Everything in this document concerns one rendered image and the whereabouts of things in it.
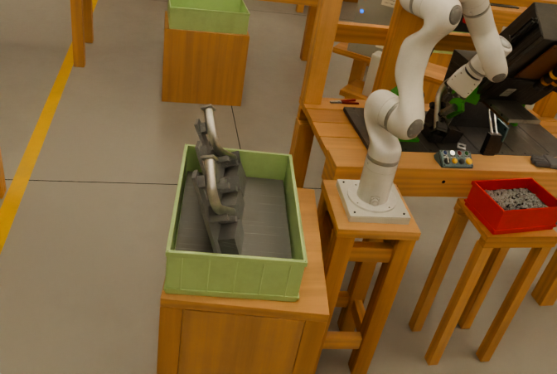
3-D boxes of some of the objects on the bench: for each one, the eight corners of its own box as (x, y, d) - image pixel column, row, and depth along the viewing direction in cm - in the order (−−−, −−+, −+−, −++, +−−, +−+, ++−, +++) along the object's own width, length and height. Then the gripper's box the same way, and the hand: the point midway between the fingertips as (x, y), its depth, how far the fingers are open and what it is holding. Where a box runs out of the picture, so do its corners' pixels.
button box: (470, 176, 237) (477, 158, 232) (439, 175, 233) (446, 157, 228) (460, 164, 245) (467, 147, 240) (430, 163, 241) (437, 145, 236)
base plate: (578, 161, 263) (579, 157, 262) (369, 153, 237) (370, 149, 236) (529, 119, 297) (530, 116, 296) (342, 109, 271) (343, 106, 270)
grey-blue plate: (499, 154, 251) (510, 128, 244) (495, 153, 251) (506, 128, 243) (489, 143, 259) (499, 118, 252) (485, 143, 259) (496, 118, 251)
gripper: (457, 61, 202) (427, 92, 216) (487, 87, 201) (456, 117, 215) (462, 54, 207) (433, 85, 221) (492, 79, 206) (461, 109, 220)
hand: (448, 97), depth 216 cm, fingers closed
